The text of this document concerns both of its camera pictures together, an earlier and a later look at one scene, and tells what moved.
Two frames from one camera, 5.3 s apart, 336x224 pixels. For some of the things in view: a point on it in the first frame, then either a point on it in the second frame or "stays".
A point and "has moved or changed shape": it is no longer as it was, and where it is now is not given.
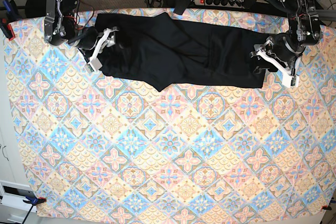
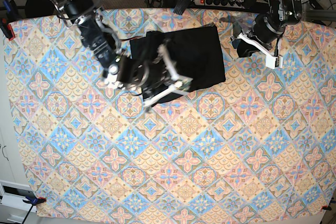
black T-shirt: (166, 51) has moved or changed shape
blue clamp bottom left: (33, 201) stays
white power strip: (204, 1) stays
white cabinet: (13, 184) stays
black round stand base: (35, 4) stays
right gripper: (287, 47) to (267, 30)
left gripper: (88, 40) to (138, 74)
